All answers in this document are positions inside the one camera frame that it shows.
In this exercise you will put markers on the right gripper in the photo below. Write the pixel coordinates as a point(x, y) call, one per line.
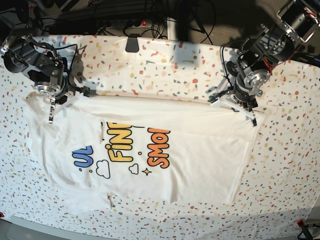
point(57, 91)

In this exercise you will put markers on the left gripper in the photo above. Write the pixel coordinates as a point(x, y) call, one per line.
point(247, 86)

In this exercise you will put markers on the white printed T-shirt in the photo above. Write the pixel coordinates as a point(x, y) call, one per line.
point(138, 148)

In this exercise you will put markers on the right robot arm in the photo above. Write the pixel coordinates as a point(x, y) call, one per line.
point(41, 63)

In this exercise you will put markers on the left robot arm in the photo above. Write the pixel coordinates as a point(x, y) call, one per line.
point(259, 54)

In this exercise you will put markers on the terrazzo patterned tablecloth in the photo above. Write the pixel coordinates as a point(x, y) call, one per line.
point(280, 183)

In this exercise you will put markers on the black table clamp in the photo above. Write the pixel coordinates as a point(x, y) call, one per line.
point(132, 45)

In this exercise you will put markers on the red clamp at right corner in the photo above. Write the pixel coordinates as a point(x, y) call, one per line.
point(305, 233)

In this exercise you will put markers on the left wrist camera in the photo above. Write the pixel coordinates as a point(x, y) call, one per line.
point(214, 97)

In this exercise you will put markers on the power strip with red switch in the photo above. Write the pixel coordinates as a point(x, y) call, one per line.
point(121, 23)

